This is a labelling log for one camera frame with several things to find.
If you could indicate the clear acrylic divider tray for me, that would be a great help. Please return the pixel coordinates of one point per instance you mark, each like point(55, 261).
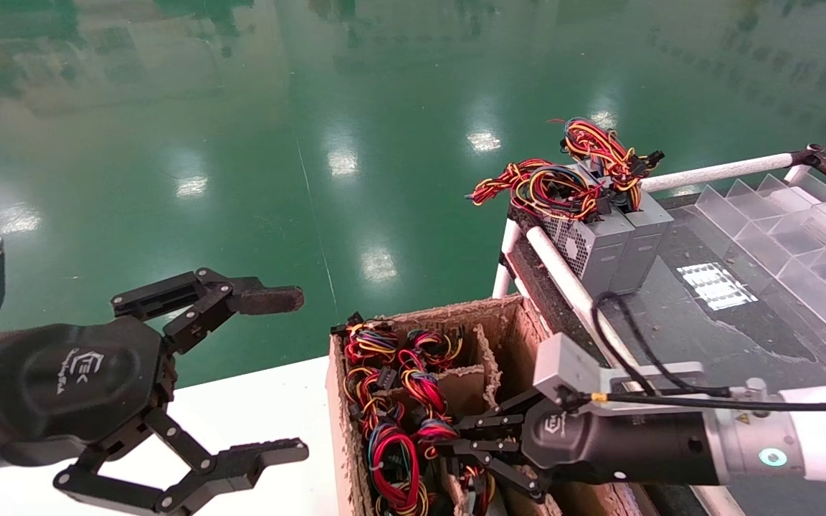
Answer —
point(764, 222)

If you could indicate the grey power supply with grille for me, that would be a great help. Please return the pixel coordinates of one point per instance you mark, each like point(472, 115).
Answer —
point(599, 247)

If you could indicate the long white frame pipe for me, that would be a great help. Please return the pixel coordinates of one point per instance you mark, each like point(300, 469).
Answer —
point(563, 276)

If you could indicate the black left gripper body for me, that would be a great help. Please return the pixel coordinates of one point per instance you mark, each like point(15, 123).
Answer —
point(76, 376)

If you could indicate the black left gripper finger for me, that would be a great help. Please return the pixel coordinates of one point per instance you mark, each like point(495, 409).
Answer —
point(241, 462)
point(262, 299)

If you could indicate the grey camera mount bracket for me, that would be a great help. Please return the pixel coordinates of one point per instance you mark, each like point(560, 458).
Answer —
point(664, 373)

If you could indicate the white pipe rail frame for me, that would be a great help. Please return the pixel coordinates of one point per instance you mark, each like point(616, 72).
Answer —
point(538, 287)

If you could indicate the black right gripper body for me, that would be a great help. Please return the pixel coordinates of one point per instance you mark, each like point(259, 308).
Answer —
point(635, 448)

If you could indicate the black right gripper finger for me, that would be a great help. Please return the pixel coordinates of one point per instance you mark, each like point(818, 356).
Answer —
point(485, 450)
point(499, 421)

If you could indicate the black pipe connector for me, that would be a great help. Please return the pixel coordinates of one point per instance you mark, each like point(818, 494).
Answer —
point(814, 154)

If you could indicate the brown cardboard box with dividers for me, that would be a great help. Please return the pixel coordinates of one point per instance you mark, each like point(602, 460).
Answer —
point(520, 337)

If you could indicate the white frame leg pipe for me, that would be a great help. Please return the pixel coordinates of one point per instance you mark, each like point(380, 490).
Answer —
point(508, 247)

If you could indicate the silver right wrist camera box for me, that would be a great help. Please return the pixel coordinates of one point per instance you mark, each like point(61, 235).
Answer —
point(563, 365)

